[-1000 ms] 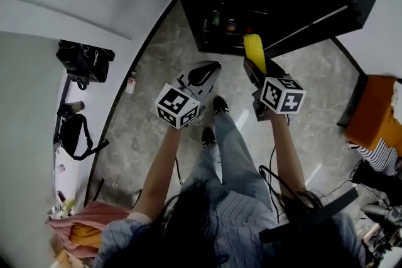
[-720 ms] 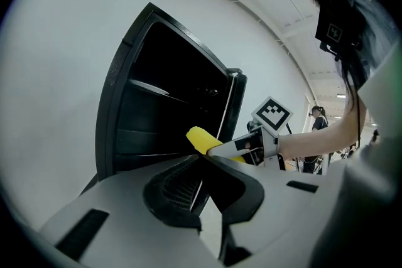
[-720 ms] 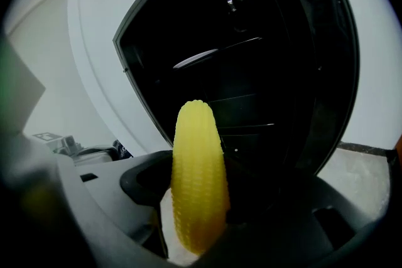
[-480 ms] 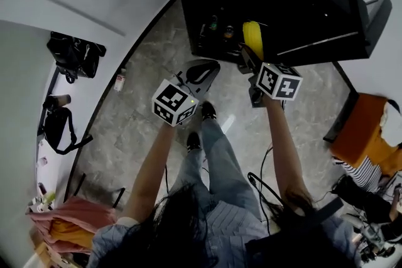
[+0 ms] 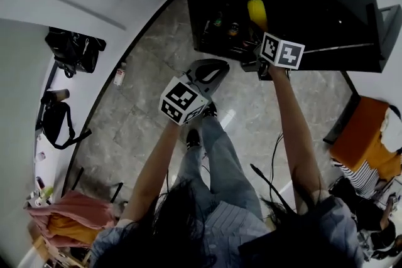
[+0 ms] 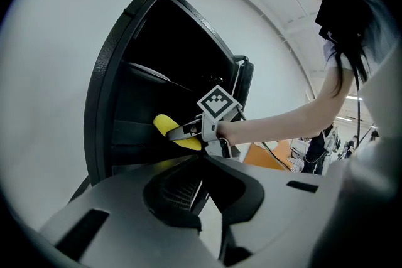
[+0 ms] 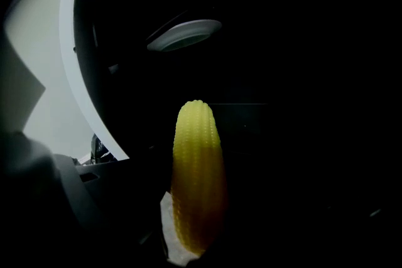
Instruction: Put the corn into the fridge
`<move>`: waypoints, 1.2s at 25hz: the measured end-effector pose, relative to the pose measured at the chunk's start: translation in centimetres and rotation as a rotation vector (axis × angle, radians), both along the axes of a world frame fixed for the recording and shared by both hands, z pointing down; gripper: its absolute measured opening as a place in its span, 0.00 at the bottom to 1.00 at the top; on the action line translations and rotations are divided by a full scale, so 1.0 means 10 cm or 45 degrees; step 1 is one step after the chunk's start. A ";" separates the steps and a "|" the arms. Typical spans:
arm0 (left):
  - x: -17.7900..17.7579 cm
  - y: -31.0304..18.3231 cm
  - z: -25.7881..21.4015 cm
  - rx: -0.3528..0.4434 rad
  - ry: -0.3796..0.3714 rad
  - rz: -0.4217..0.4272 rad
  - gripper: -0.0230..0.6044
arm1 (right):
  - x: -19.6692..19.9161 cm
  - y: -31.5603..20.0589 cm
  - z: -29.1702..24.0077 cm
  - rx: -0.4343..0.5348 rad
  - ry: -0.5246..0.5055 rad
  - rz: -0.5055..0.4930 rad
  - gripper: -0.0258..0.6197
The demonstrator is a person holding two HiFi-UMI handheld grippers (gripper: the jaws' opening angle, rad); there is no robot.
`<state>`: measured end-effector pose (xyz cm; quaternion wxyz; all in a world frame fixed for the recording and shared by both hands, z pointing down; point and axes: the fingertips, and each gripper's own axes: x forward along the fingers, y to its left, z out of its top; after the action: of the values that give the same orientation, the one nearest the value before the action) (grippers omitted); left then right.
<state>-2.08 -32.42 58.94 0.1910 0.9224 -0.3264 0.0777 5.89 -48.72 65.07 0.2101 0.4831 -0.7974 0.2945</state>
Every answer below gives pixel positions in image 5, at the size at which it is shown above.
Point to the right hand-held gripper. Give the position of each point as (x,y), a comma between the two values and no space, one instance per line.
(282,53)

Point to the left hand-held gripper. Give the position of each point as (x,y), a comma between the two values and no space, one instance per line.
(182,100)

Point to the black cabinet fridge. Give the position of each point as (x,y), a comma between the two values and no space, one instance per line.
(314,9)

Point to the person's right forearm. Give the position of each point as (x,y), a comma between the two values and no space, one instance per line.
(298,135)

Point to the person's left forearm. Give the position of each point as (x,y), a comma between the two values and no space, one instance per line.
(150,172)

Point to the dark red drink bottle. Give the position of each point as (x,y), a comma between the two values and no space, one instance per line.
(246,42)

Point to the person's right black shoe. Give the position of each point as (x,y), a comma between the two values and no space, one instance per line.
(209,110)

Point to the person's black shoe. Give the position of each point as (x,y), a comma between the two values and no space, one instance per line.
(193,137)
(209,110)

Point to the orange drink bottle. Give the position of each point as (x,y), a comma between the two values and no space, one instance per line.
(234,29)

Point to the person's left black shoe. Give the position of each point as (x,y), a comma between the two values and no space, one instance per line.
(193,137)

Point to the white bottle with red label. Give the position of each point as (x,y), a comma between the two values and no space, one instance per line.
(120,75)

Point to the person's light blue jeans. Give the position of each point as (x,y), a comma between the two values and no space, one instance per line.
(226,166)

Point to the orange sofa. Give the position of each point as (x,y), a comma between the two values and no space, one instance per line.
(364,135)

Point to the white cloth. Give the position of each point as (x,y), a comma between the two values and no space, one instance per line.
(392,131)

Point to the black backpack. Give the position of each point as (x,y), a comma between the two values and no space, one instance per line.
(73,50)

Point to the black-and-white striped cloth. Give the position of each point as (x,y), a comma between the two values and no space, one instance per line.
(361,175)

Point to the black chair leg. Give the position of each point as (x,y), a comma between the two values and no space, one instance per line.
(77,178)
(117,192)

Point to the black tumbler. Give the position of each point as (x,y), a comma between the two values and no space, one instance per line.
(56,95)

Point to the person's striped blue shirt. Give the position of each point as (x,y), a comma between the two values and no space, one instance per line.
(229,229)

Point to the black sling bag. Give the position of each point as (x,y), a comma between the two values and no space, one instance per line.
(56,122)

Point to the white ledge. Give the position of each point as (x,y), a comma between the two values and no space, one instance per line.
(47,81)

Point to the pink cloth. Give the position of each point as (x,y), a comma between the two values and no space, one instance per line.
(81,207)

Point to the small white container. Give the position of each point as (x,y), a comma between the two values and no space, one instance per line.
(40,156)

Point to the yellow-green bottle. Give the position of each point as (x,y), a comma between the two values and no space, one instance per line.
(46,193)

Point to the orange cushion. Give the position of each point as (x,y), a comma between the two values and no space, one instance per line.
(72,229)

